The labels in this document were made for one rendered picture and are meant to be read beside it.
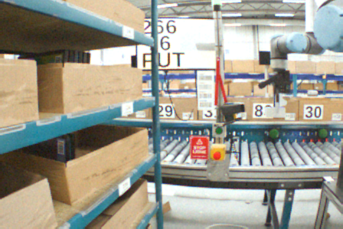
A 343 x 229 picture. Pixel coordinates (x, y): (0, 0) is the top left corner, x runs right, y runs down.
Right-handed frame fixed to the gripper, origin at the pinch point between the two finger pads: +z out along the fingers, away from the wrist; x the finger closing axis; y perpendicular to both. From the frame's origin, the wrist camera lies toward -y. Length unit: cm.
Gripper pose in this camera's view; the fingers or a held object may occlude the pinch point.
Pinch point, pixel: (275, 109)
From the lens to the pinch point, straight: 121.1
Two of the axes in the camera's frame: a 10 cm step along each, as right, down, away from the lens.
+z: 0.1, 10.0, 0.8
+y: 9.6, 0.1, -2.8
